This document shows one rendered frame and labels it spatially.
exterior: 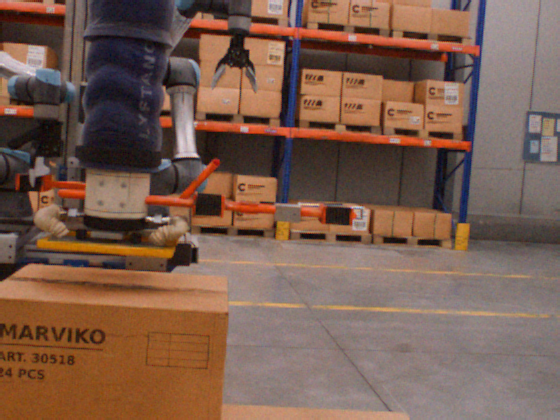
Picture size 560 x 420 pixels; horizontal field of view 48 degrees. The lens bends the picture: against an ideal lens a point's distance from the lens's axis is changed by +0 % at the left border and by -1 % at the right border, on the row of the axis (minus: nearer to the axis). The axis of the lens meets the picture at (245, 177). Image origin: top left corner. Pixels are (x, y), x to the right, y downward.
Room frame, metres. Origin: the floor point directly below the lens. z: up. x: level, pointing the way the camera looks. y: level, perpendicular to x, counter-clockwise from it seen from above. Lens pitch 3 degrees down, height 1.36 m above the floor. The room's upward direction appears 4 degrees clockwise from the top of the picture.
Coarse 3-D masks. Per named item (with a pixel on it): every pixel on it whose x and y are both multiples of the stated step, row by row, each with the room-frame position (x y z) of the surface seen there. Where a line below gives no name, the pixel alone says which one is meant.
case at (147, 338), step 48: (0, 288) 1.56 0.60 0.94; (48, 288) 1.60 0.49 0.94; (96, 288) 1.64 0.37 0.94; (144, 288) 1.68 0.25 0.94; (192, 288) 1.72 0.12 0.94; (0, 336) 1.48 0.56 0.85; (48, 336) 1.49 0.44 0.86; (96, 336) 1.49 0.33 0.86; (144, 336) 1.50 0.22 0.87; (192, 336) 1.50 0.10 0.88; (0, 384) 1.48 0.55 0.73; (48, 384) 1.49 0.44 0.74; (96, 384) 1.49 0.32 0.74; (144, 384) 1.50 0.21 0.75; (192, 384) 1.50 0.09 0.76
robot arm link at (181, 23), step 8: (176, 0) 2.10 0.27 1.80; (184, 0) 2.07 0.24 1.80; (192, 0) 2.08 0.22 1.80; (200, 0) 2.09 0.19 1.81; (208, 0) 2.11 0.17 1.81; (176, 8) 2.14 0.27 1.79; (184, 8) 2.09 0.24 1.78; (192, 8) 2.10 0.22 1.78; (200, 8) 2.11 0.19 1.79; (208, 8) 2.12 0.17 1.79; (176, 16) 2.14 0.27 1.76; (184, 16) 2.13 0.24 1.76; (192, 16) 2.14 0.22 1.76; (176, 24) 2.16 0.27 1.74; (184, 24) 2.16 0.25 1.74; (176, 32) 2.19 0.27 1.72; (184, 32) 2.21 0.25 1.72; (176, 40) 2.23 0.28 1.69; (168, 56) 2.32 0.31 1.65
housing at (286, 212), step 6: (276, 204) 1.71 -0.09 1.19; (282, 204) 1.72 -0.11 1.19; (288, 204) 1.72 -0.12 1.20; (294, 204) 1.74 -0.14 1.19; (276, 210) 1.70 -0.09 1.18; (282, 210) 1.70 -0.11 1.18; (288, 210) 1.70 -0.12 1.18; (294, 210) 1.70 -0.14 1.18; (300, 210) 1.70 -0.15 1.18; (276, 216) 1.69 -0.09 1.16; (282, 216) 1.70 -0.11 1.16; (288, 216) 1.70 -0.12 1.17; (294, 216) 1.70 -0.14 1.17; (300, 216) 1.70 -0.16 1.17
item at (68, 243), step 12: (48, 240) 1.57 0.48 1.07; (60, 240) 1.57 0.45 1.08; (72, 240) 1.58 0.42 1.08; (84, 240) 1.59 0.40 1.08; (96, 240) 1.60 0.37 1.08; (108, 240) 1.62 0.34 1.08; (120, 240) 1.63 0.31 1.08; (132, 240) 1.60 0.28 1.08; (96, 252) 1.56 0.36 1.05; (108, 252) 1.56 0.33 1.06; (120, 252) 1.56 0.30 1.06; (132, 252) 1.56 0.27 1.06; (144, 252) 1.57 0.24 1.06; (156, 252) 1.57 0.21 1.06; (168, 252) 1.57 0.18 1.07
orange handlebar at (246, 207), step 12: (48, 180) 1.95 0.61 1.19; (60, 192) 1.68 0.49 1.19; (72, 192) 1.67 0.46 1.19; (84, 192) 1.68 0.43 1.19; (156, 204) 1.69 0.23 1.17; (168, 204) 1.68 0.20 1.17; (180, 204) 1.68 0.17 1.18; (192, 204) 1.69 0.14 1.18; (228, 204) 1.69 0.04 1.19; (240, 204) 1.70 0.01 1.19; (252, 204) 1.69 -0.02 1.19; (264, 204) 1.74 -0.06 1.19; (312, 216) 1.70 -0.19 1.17
